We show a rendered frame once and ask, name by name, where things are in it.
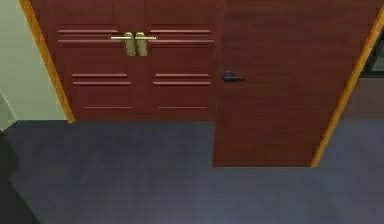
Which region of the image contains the dark red panelled door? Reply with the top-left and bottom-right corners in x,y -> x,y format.
29,0 -> 141,122
134,0 -> 224,122

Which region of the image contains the plain dark red door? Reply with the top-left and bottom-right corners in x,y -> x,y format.
212,0 -> 384,168

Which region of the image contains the black door handle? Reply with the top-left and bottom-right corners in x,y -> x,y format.
222,70 -> 245,83

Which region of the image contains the brass door handle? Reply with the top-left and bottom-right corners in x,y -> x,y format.
110,31 -> 137,57
134,31 -> 157,57

